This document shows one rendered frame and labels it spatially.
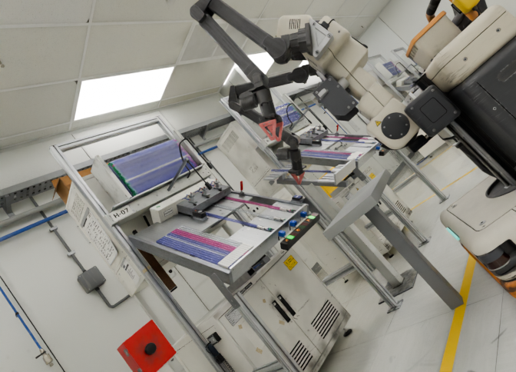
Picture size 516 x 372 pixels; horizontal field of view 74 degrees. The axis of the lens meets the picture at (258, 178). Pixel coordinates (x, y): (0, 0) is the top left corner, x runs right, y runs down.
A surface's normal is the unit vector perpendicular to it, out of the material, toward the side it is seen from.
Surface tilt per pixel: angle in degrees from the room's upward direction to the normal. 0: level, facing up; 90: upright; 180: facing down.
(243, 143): 90
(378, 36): 90
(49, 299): 90
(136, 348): 90
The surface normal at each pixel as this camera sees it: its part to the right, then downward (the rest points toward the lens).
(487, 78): -0.30, 0.07
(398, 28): -0.58, 0.36
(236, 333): 0.49, -0.56
